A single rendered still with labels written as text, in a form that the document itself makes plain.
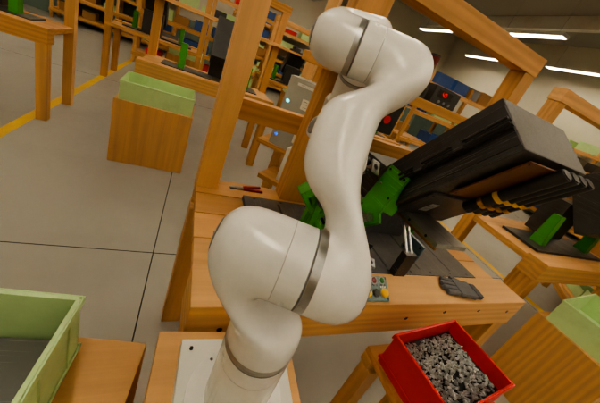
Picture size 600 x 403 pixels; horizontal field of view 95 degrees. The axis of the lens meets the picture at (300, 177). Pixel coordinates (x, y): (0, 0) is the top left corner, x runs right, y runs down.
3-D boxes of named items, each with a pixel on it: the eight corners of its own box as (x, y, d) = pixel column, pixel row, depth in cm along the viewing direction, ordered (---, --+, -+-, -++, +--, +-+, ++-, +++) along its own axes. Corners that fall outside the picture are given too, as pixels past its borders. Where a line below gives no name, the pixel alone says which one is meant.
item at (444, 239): (462, 254, 101) (467, 247, 100) (432, 250, 95) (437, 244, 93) (399, 196, 134) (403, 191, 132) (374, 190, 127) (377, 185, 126)
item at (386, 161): (400, 237, 141) (437, 180, 128) (353, 230, 128) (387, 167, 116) (381, 215, 156) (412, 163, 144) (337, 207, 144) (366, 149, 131)
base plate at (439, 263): (473, 281, 133) (476, 277, 133) (257, 272, 87) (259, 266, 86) (417, 225, 168) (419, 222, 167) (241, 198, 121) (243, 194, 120)
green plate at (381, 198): (384, 228, 108) (421, 186, 103) (371, 221, 104) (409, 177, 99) (369, 211, 118) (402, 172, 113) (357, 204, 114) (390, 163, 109)
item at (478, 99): (454, 188, 708) (511, 104, 622) (380, 169, 608) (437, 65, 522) (438, 179, 753) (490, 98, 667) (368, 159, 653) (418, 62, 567)
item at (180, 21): (254, 101, 757) (281, 13, 672) (129, 61, 634) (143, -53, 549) (252, 96, 802) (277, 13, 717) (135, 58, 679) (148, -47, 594)
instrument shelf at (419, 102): (479, 133, 134) (484, 125, 132) (321, 67, 96) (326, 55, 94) (442, 117, 155) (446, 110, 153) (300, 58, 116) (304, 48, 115)
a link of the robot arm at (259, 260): (286, 390, 42) (351, 279, 32) (172, 345, 42) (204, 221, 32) (297, 322, 53) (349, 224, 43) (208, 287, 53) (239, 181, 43)
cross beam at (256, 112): (440, 175, 172) (448, 163, 168) (235, 118, 116) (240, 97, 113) (435, 172, 176) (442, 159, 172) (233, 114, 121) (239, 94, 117)
